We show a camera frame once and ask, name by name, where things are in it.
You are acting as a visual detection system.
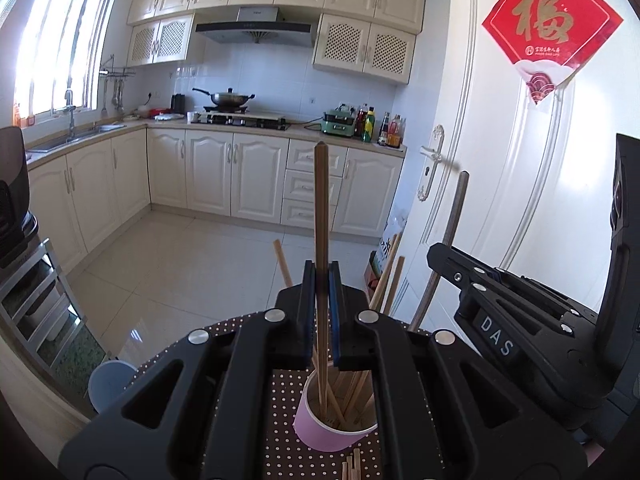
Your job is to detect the dark wooden chopstick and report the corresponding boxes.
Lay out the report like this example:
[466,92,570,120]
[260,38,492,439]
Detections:
[409,171,470,332]

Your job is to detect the pink cylindrical chopstick holder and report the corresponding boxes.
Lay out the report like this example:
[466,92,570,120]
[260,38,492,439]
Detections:
[293,372,378,453]

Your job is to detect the brown polka dot tablecloth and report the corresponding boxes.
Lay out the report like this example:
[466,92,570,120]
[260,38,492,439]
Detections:
[130,313,445,479]

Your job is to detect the wooden chopstick on table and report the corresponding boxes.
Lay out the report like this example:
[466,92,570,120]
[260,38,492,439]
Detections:
[350,448,361,480]

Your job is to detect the light blue cup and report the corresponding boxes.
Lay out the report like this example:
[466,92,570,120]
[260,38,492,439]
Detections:
[88,360,138,413]

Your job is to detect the white door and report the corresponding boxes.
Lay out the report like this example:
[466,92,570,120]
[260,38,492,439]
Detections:
[390,0,639,322]

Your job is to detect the dark sauce bottle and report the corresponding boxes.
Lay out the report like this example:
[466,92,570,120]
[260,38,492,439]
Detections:
[378,112,390,146]

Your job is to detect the orange oil bottle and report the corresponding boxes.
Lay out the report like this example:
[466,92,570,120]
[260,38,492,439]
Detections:
[387,114,402,148]

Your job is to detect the red sauce bottle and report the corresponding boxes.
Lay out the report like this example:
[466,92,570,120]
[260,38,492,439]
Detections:
[354,103,368,138]

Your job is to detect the green yellow bottle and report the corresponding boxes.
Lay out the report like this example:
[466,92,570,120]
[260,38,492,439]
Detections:
[362,106,375,143]

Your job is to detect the green electric cooker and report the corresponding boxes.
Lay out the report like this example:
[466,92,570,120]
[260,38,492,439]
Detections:
[320,104,355,138]

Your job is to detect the black gas stove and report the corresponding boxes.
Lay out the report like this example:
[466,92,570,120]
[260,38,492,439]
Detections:
[191,112,290,131]

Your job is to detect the metal storage rack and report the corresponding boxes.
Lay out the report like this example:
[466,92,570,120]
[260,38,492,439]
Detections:
[1,240,86,367]

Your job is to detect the cream lower cabinets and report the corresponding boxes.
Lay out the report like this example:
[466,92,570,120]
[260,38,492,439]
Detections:
[26,127,406,276]

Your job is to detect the cream cabinets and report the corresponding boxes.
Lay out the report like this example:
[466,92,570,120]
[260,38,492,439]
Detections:
[26,127,406,276]
[127,0,425,84]

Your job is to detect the wok with lid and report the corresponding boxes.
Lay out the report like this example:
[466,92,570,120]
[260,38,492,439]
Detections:
[193,88,255,110]

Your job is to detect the black electric kettle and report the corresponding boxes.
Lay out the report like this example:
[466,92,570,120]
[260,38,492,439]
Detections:
[170,93,186,115]

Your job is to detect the black rice cooker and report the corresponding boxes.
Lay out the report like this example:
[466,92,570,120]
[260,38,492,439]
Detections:
[0,126,38,269]

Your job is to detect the black range hood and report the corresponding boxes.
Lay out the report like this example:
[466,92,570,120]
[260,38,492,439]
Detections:
[195,6,316,48]

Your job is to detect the chrome sink faucet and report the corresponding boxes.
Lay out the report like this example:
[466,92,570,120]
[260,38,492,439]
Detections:
[64,88,76,140]

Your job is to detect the cream upper cabinets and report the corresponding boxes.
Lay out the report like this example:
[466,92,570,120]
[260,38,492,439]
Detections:
[127,0,425,84]

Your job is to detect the red fu character decoration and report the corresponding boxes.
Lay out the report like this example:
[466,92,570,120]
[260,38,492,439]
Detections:
[483,0,623,103]

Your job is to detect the window with bars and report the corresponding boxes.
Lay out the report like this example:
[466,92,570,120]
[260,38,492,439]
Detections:
[14,0,111,126]

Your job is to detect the silver door handle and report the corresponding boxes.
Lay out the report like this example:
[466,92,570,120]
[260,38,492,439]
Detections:
[416,125,445,202]

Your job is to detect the wall utensil rack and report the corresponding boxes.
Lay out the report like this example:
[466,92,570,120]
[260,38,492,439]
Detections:
[99,54,136,118]

